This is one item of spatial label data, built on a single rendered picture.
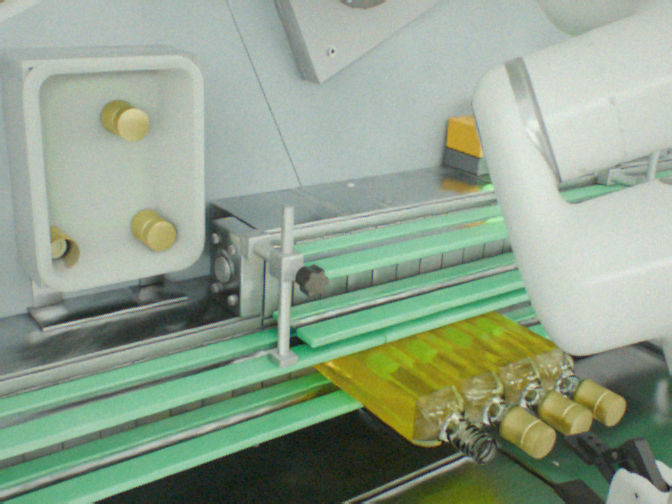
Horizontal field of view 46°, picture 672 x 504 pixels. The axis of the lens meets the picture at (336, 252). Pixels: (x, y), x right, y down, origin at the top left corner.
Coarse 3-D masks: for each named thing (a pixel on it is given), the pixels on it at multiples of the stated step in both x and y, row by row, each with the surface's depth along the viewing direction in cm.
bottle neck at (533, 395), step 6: (534, 384) 86; (528, 390) 85; (534, 390) 85; (540, 390) 85; (546, 390) 85; (528, 396) 85; (534, 396) 85; (540, 396) 84; (522, 402) 86; (528, 402) 85; (534, 402) 85; (528, 408) 86; (534, 408) 85
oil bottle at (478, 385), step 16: (416, 336) 92; (432, 336) 92; (416, 352) 89; (432, 352) 89; (448, 352) 89; (432, 368) 86; (448, 368) 86; (464, 368) 86; (480, 368) 86; (464, 384) 83; (480, 384) 83; (496, 384) 84; (464, 400) 83; (480, 400) 82; (480, 416) 83
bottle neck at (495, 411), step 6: (492, 402) 82; (498, 402) 82; (504, 402) 82; (486, 408) 82; (492, 408) 82; (498, 408) 82; (504, 408) 81; (510, 408) 81; (486, 414) 82; (492, 414) 82; (498, 414) 81; (504, 414) 81; (486, 420) 83; (492, 420) 82; (498, 420) 81; (492, 426) 83; (498, 426) 81
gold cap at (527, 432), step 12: (516, 408) 81; (504, 420) 80; (516, 420) 79; (528, 420) 79; (504, 432) 80; (516, 432) 79; (528, 432) 78; (540, 432) 77; (552, 432) 78; (516, 444) 79; (528, 444) 78; (540, 444) 78; (552, 444) 79; (540, 456) 79
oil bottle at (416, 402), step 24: (336, 360) 90; (360, 360) 87; (384, 360) 86; (408, 360) 87; (336, 384) 91; (360, 384) 87; (384, 384) 83; (408, 384) 82; (432, 384) 82; (384, 408) 84; (408, 408) 81; (432, 408) 79; (456, 408) 80; (408, 432) 82; (432, 432) 79
